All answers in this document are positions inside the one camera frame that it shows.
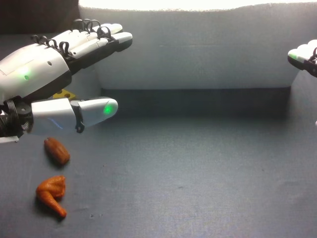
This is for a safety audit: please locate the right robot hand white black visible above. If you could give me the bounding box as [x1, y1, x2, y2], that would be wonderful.
[0, 19, 133, 136]

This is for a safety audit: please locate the yellow triangle block with holes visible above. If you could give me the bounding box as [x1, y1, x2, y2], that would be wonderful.
[53, 88, 76, 100]

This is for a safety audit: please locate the white styrofoam block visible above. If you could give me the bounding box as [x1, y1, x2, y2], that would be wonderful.
[78, 0, 317, 48]

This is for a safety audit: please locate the grey table cloth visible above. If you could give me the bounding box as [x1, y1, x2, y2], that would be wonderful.
[0, 32, 317, 238]

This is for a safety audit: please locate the orange toy chicken wing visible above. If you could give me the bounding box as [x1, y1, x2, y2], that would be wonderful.
[36, 175, 67, 219]

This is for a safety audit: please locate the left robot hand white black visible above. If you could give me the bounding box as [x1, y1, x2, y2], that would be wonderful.
[287, 39, 317, 127]

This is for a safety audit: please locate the brown toy meat piece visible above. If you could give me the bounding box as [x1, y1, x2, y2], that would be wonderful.
[44, 137, 71, 165]

